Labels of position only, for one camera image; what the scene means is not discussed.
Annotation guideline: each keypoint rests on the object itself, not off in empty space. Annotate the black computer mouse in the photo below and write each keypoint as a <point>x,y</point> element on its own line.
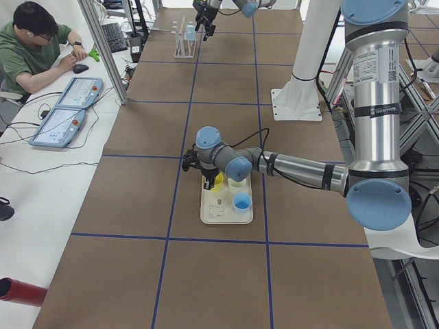
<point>80,68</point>

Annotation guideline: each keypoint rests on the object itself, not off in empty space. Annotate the teach pendant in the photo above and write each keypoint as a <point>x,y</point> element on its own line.
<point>80,93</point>
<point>58,128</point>

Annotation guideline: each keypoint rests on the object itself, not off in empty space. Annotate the lower teach pendant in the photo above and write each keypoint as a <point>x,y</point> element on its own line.
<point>58,128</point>

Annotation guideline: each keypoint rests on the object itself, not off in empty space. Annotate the seated person in green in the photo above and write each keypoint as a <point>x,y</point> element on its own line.
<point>36,50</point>

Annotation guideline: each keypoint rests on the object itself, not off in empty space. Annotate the upper teach pendant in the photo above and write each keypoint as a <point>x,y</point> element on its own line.
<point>80,93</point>

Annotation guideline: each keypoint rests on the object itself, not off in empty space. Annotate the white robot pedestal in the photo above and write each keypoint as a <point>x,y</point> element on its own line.
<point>298,100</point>

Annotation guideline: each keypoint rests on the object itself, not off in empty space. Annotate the cream plastic tray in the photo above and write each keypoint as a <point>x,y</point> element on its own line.
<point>217,208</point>

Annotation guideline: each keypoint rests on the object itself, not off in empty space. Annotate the pale green cup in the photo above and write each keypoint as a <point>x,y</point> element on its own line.
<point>236,187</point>

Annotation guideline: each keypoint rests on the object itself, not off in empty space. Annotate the light blue cup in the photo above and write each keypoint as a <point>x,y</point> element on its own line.
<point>242,202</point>
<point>190,33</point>

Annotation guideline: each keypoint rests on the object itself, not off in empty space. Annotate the white wire cup rack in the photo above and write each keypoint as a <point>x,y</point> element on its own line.
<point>184,49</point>

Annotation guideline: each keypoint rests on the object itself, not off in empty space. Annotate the aluminium frame post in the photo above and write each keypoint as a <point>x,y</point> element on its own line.
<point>91,18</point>

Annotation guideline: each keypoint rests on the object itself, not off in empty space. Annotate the yellow cup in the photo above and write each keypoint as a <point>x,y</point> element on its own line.
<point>218,183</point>

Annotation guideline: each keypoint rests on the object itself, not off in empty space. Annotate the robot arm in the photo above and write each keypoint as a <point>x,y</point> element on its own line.
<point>247,7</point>
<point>375,180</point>

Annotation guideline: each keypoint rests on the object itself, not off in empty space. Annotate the red bottle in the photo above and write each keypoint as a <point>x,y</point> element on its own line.
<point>18,292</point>

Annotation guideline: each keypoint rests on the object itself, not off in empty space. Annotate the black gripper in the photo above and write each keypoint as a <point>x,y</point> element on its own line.
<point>208,169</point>
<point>204,9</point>

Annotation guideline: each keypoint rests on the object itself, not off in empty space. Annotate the black keyboard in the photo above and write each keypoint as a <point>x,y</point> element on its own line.
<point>114,37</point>

